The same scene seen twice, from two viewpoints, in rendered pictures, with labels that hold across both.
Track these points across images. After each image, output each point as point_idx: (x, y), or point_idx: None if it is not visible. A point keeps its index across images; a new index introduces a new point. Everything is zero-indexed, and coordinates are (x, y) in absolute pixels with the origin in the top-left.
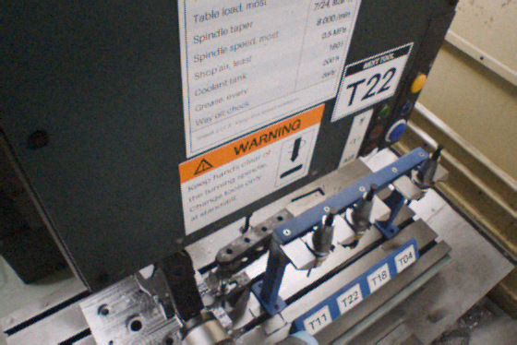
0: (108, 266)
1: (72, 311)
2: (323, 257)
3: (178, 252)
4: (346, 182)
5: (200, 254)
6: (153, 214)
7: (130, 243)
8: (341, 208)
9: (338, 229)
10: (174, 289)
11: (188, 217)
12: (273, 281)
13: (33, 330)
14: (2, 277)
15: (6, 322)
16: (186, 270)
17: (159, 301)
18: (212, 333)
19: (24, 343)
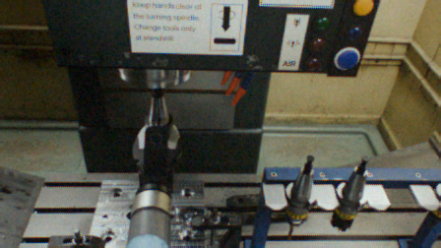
0: (70, 42)
1: (97, 191)
2: (295, 210)
3: (164, 127)
4: (392, 202)
5: (220, 197)
6: (105, 13)
7: (88, 31)
8: (337, 179)
9: (323, 194)
10: (148, 153)
11: (133, 33)
12: (256, 230)
13: (63, 191)
14: (77, 166)
15: (50, 177)
16: (162, 142)
17: (138, 165)
18: (156, 199)
19: (51, 196)
